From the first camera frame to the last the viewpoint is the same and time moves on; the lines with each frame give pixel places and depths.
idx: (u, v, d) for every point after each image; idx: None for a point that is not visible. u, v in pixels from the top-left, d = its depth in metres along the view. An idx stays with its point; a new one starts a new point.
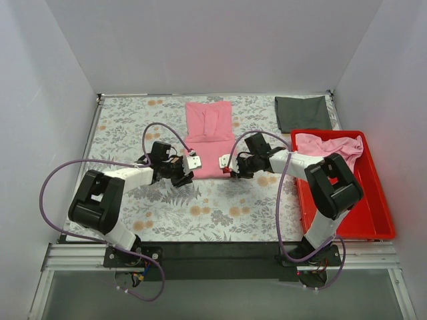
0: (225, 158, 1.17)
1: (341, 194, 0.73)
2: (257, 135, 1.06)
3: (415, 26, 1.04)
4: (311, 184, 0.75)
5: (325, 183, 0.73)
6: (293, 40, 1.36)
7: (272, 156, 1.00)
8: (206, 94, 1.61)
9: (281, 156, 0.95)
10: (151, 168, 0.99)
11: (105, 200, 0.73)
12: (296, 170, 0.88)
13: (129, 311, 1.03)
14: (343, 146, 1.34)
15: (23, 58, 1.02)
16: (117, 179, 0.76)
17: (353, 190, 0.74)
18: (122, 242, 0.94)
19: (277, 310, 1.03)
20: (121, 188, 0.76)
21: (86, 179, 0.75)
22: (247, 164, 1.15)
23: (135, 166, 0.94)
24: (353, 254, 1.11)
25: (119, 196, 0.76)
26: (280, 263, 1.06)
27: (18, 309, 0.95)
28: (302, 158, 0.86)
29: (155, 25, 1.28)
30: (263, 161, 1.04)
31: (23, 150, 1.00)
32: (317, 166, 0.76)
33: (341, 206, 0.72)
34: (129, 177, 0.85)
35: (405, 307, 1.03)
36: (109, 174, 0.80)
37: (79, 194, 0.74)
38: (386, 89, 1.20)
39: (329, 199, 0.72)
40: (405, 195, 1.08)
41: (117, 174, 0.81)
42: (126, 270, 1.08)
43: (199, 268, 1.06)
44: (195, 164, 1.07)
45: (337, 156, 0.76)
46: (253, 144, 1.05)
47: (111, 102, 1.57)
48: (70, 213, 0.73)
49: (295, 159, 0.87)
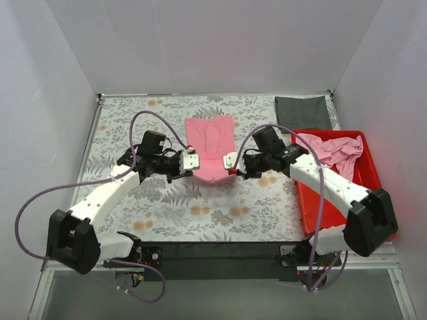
0: (231, 158, 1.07)
1: (378, 234, 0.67)
2: (267, 129, 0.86)
3: (415, 26, 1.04)
4: (351, 222, 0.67)
5: (369, 226, 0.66)
6: (293, 39, 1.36)
7: (293, 162, 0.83)
8: (206, 94, 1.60)
9: (306, 168, 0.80)
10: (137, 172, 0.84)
11: (77, 248, 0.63)
12: (331, 197, 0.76)
13: (129, 311, 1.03)
14: (343, 146, 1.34)
15: (23, 59, 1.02)
16: (84, 227, 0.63)
17: (389, 230, 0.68)
18: (117, 252, 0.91)
19: (277, 310, 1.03)
20: (91, 231, 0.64)
21: (52, 224, 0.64)
22: (255, 164, 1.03)
23: (114, 177, 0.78)
24: (353, 254, 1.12)
25: (93, 240, 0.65)
26: (279, 263, 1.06)
27: (18, 309, 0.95)
28: (339, 185, 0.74)
29: (155, 25, 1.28)
30: (278, 162, 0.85)
31: (23, 150, 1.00)
32: (362, 206, 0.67)
33: (375, 247, 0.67)
34: (105, 204, 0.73)
35: (405, 307, 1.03)
36: (76, 211, 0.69)
37: (51, 240, 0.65)
38: (386, 88, 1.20)
39: (368, 240, 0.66)
40: (405, 196, 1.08)
41: (86, 210, 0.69)
42: (126, 270, 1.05)
43: (198, 268, 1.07)
44: (191, 164, 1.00)
45: (382, 192, 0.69)
46: (263, 140, 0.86)
47: (111, 102, 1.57)
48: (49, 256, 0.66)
49: (329, 184, 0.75)
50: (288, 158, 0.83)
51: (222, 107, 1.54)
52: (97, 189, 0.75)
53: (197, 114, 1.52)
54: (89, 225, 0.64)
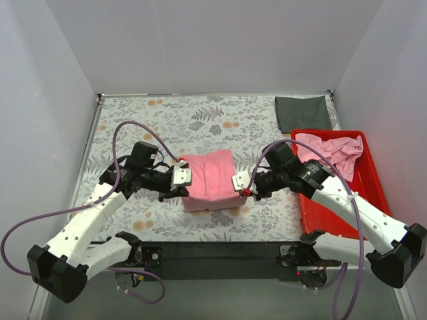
0: (242, 178, 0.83)
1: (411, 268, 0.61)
2: (283, 146, 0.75)
3: (415, 26, 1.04)
4: (391, 266, 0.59)
5: (408, 268, 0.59)
6: (293, 39, 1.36)
7: (319, 188, 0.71)
8: (206, 94, 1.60)
9: (335, 196, 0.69)
10: (120, 192, 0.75)
11: (57, 285, 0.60)
12: (368, 233, 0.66)
13: (130, 312, 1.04)
14: (343, 146, 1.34)
15: (23, 59, 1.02)
16: (59, 266, 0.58)
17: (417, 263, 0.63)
18: (115, 259, 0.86)
19: (277, 310, 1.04)
20: (69, 270, 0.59)
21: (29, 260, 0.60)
22: (269, 182, 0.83)
23: (93, 202, 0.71)
24: None
25: (74, 276, 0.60)
26: (280, 264, 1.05)
27: (18, 309, 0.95)
28: (375, 218, 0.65)
29: (155, 24, 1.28)
30: (300, 184, 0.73)
31: (23, 150, 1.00)
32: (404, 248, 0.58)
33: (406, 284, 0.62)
34: (84, 236, 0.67)
35: (405, 307, 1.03)
36: (53, 245, 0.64)
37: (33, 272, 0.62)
38: (387, 88, 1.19)
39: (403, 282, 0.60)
40: (405, 196, 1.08)
41: (62, 245, 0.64)
42: (125, 271, 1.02)
43: (198, 269, 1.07)
44: (182, 179, 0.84)
45: (419, 228, 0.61)
46: (277, 158, 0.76)
47: (111, 102, 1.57)
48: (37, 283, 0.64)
49: (365, 218, 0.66)
50: (310, 180, 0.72)
51: (222, 107, 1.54)
52: (75, 219, 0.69)
53: (197, 114, 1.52)
54: (65, 264, 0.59)
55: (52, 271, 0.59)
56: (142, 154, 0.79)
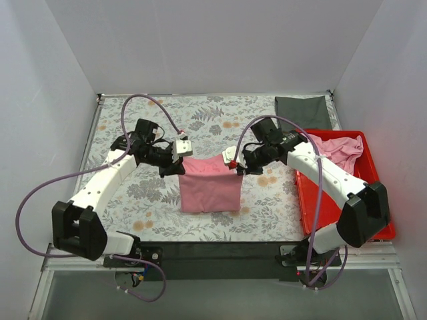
0: (230, 152, 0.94)
1: (371, 225, 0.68)
2: (267, 121, 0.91)
3: (415, 26, 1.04)
4: (348, 215, 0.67)
5: (363, 217, 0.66)
6: (293, 39, 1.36)
7: (291, 150, 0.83)
8: (206, 94, 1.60)
9: (305, 157, 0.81)
10: (130, 156, 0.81)
11: (82, 237, 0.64)
12: (331, 189, 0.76)
13: (128, 312, 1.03)
14: (342, 146, 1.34)
15: (23, 58, 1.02)
16: (87, 214, 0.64)
17: (381, 222, 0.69)
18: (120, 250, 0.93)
19: (277, 310, 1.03)
20: (95, 219, 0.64)
21: (55, 215, 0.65)
22: (256, 156, 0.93)
23: (110, 163, 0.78)
24: (353, 254, 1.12)
25: (98, 226, 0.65)
26: (279, 263, 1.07)
27: (19, 309, 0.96)
28: (337, 176, 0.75)
29: (155, 24, 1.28)
30: (276, 149, 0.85)
31: (24, 150, 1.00)
32: (358, 198, 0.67)
33: (366, 240, 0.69)
34: (105, 191, 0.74)
35: (406, 308, 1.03)
36: (79, 201, 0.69)
37: (56, 230, 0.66)
38: (387, 89, 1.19)
39: (359, 234, 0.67)
40: (405, 196, 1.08)
41: (87, 199, 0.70)
42: (126, 270, 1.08)
43: (198, 268, 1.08)
44: (185, 148, 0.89)
45: (379, 186, 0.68)
46: (261, 130, 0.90)
47: (111, 102, 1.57)
48: (57, 246, 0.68)
49: (327, 174, 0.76)
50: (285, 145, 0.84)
51: (222, 107, 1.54)
52: (95, 177, 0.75)
53: (197, 114, 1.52)
54: (92, 213, 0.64)
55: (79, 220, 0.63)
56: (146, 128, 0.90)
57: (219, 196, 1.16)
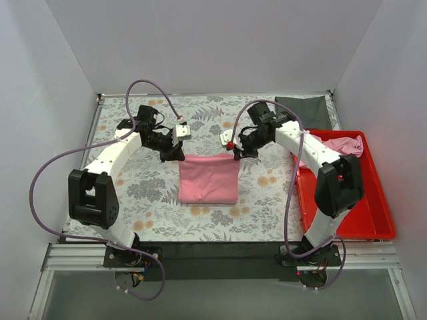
0: (228, 135, 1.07)
1: (345, 195, 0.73)
2: (261, 104, 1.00)
3: (415, 26, 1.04)
4: (321, 182, 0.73)
5: (336, 184, 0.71)
6: (293, 39, 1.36)
7: (279, 127, 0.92)
8: (206, 94, 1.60)
9: (289, 132, 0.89)
10: (136, 133, 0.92)
11: (99, 198, 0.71)
12: (309, 160, 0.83)
13: (129, 312, 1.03)
14: (343, 146, 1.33)
15: (23, 59, 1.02)
16: (103, 178, 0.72)
17: (355, 194, 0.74)
18: (123, 239, 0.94)
19: (277, 310, 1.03)
20: (109, 183, 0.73)
21: (72, 182, 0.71)
22: (251, 140, 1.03)
23: (119, 138, 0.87)
24: (353, 254, 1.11)
25: (111, 190, 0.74)
26: (280, 263, 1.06)
27: (19, 308, 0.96)
28: (315, 148, 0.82)
29: (155, 24, 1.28)
30: (267, 128, 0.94)
31: (24, 150, 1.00)
32: (331, 167, 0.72)
33: (340, 207, 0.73)
34: (115, 160, 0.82)
35: (406, 308, 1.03)
36: (93, 168, 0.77)
37: (72, 198, 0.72)
38: (387, 88, 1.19)
39: (332, 199, 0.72)
40: (405, 196, 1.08)
41: (101, 166, 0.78)
42: (126, 270, 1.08)
43: (198, 268, 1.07)
44: (183, 132, 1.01)
45: (353, 158, 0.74)
46: (256, 111, 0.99)
47: (111, 102, 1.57)
48: (72, 215, 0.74)
49: (307, 146, 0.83)
50: (275, 123, 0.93)
51: (222, 107, 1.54)
52: (106, 150, 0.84)
53: (197, 114, 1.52)
54: (107, 177, 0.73)
55: (95, 184, 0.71)
56: (147, 112, 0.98)
57: (217, 182, 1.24)
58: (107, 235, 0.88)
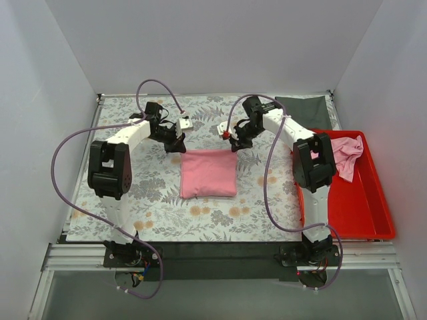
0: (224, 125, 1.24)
1: (317, 170, 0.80)
2: (254, 98, 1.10)
3: (415, 27, 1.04)
4: (296, 156, 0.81)
5: (309, 158, 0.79)
6: (292, 39, 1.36)
7: (265, 114, 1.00)
8: (206, 94, 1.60)
9: (274, 117, 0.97)
10: (147, 122, 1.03)
11: (117, 165, 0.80)
12: (287, 138, 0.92)
13: (129, 312, 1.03)
14: (343, 146, 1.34)
15: (23, 59, 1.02)
16: (122, 146, 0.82)
17: (327, 168, 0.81)
18: (126, 225, 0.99)
19: (277, 310, 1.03)
20: (127, 152, 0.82)
21: (93, 150, 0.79)
22: (245, 130, 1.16)
23: (133, 122, 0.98)
24: (353, 254, 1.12)
25: (127, 159, 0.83)
26: (279, 263, 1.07)
27: (19, 308, 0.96)
28: (293, 128, 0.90)
29: (155, 24, 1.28)
30: (255, 116, 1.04)
31: (24, 150, 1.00)
32: (305, 143, 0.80)
33: (313, 180, 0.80)
34: (131, 138, 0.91)
35: (405, 308, 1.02)
36: (112, 141, 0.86)
37: (92, 165, 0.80)
38: (386, 88, 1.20)
39: (305, 171, 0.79)
40: (405, 194, 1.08)
41: (119, 139, 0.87)
42: (126, 270, 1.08)
43: (198, 268, 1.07)
44: (187, 125, 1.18)
45: (325, 136, 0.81)
46: (248, 104, 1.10)
47: (111, 102, 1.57)
48: (89, 184, 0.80)
49: (287, 128, 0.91)
50: (262, 111, 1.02)
51: (222, 107, 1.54)
52: (122, 130, 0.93)
53: (197, 114, 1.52)
54: (125, 146, 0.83)
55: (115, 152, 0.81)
56: (154, 108, 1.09)
57: (217, 171, 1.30)
58: (114, 217, 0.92)
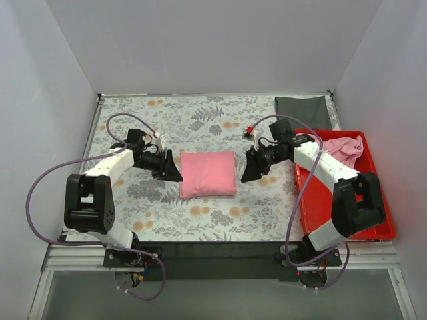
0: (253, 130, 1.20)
1: (363, 216, 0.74)
2: (285, 122, 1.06)
3: (415, 27, 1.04)
4: (337, 198, 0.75)
5: (353, 202, 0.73)
6: (292, 39, 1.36)
7: (298, 147, 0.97)
8: (206, 94, 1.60)
9: (307, 151, 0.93)
10: (130, 150, 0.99)
11: (98, 201, 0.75)
12: (322, 174, 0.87)
13: (128, 312, 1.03)
14: (343, 146, 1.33)
15: (23, 58, 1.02)
16: (103, 178, 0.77)
17: (373, 214, 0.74)
18: (123, 240, 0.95)
19: (277, 310, 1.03)
20: (108, 185, 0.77)
21: (71, 186, 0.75)
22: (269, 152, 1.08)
23: (115, 152, 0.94)
24: (353, 254, 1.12)
25: (110, 194, 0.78)
26: (279, 263, 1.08)
27: (18, 308, 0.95)
28: (331, 165, 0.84)
29: (155, 24, 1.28)
30: (286, 148, 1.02)
31: (24, 149, 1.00)
32: (348, 184, 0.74)
33: (358, 228, 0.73)
34: (112, 168, 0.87)
35: (405, 307, 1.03)
36: (90, 173, 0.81)
37: (69, 202, 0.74)
38: (386, 89, 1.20)
39: (349, 218, 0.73)
40: (405, 195, 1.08)
41: (99, 171, 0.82)
42: (126, 270, 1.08)
43: (198, 268, 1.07)
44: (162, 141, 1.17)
45: (373, 177, 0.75)
46: (278, 129, 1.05)
47: (111, 102, 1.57)
48: (67, 222, 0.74)
49: (323, 164, 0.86)
50: (294, 144, 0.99)
51: (222, 107, 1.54)
52: (102, 160, 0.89)
53: (197, 114, 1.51)
54: (106, 178, 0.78)
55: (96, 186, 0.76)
56: (136, 136, 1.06)
57: (216, 170, 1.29)
58: (106, 239, 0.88)
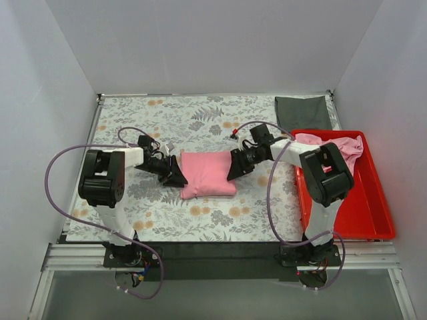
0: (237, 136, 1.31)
1: (333, 181, 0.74)
2: (263, 126, 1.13)
3: (415, 28, 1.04)
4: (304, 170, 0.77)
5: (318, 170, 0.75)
6: (292, 39, 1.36)
7: (273, 144, 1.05)
8: (206, 94, 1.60)
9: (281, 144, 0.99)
10: (140, 148, 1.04)
11: (111, 172, 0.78)
12: (292, 156, 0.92)
13: (128, 312, 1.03)
14: (343, 146, 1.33)
15: (23, 59, 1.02)
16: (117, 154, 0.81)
17: (342, 178, 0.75)
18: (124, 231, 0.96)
19: (277, 310, 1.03)
20: (122, 162, 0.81)
21: (89, 156, 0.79)
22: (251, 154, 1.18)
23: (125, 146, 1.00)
24: (353, 254, 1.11)
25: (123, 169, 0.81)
26: (280, 263, 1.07)
27: (18, 308, 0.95)
28: (299, 146, 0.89)
29: (155, 24, 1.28)
30: (264, 150, 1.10)
31: (23, 149, 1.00)
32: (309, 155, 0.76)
33: (330, 192, 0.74)
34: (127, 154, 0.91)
35: (405, 307, 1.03)
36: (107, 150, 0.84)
37: (85, 170, 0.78)
38: (386, 88, 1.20)
39: (319, 184, 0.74)
40: (404, 194, 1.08)
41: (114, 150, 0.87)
42: (126, 270, 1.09)
43: (198, 268, 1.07)
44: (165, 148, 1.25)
45: (331, 145, 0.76)
46: (256, 133, 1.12)
47: (111, 102, 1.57)
48: (81, 191, 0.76)
49: (292, 146, 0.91)
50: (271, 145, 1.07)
51: (222, 107, 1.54)
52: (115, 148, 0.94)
53: (197, 114, 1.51)
54: (121, 155, 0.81)
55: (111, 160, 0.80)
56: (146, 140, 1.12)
57: (215, 170, 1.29)
58: (110, 222, 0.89)
